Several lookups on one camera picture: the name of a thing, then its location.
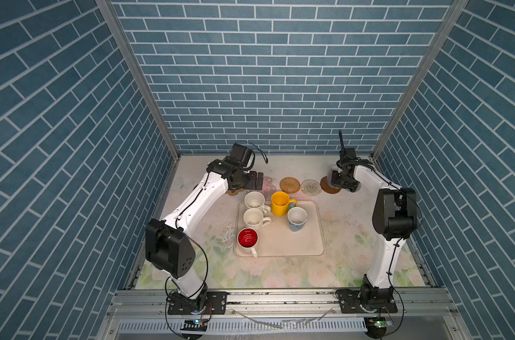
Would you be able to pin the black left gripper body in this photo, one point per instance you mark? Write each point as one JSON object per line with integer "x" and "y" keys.
{"x": 246, "y": 180}

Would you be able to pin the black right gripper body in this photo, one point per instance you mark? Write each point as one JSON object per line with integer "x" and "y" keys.
{"x": 337, "y": 180}

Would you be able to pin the pink flower coaster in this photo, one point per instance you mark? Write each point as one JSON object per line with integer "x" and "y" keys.
{"x": 268, "y": 186}

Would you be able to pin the brown wooden round coaster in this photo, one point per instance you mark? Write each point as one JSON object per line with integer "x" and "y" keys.
{"x": 326, "y": 187}

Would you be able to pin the brown paw shaped coaster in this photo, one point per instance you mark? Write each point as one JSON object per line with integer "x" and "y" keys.
{"x": 235, "y": 192}

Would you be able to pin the yellow mug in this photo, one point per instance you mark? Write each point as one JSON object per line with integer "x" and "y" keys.
{"x": 281, "y": 203}

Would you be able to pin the light blue mug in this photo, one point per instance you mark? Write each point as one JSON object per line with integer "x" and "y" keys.
{"x": 297, "y": 218}

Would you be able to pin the red inside white mug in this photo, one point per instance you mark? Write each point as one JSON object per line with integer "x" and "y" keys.
{"x": 247, "y": 241}

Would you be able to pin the beige serving tray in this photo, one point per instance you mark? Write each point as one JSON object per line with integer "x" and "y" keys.
{"x": 277, "y": 240}

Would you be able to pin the purple handle white mug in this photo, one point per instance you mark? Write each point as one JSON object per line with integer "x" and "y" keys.
{"x": 330, "y": 175}

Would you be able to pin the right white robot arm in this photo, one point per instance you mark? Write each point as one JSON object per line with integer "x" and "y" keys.
{"x": 394, "y": 218}

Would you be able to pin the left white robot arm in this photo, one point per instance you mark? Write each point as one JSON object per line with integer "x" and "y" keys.
{"x": 168, "y": 241}

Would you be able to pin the white mug top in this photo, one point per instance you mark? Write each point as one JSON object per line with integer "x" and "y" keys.
{"x": 256, "y": 200}

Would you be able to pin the white mug middle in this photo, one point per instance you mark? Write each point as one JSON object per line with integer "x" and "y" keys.
{"x": 255, "y": 218}

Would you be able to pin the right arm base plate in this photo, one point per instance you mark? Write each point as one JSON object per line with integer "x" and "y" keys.
{"x": 366, "y": 301}

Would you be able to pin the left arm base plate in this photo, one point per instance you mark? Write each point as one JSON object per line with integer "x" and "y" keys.
{"x": 198, "y": 302}

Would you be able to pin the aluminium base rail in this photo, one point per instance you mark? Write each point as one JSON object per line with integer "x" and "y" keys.
{"x": 301, "y": 302}

